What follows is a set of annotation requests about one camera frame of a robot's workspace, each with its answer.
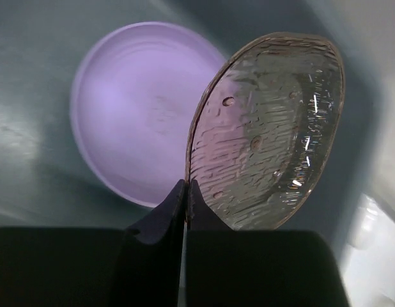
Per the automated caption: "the purple plastic plate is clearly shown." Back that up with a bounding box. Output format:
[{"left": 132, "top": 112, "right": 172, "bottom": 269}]
[{"left": 70, "top": 22, "right": 225, "bottom": 208}]

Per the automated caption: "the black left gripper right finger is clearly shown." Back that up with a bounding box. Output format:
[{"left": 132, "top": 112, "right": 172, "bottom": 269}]
[{"left": 186, "top": 180, "right": 341, "bottom": 306}]

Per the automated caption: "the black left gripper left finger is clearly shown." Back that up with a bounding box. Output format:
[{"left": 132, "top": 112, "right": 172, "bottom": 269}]
[{"left": 0, "top": 180, "right": 186, "bottom": 306}]

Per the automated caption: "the grey plastic bin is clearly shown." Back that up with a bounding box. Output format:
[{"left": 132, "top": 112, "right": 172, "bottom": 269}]
[{"left": 0, "top": 1, "right": 395, "bottom": 306}]

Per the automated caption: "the brown translucent square plate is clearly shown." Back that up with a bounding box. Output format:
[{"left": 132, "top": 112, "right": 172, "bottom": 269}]
[{"left": 185, "top": 32, "right": 345, "bottom": 230}]

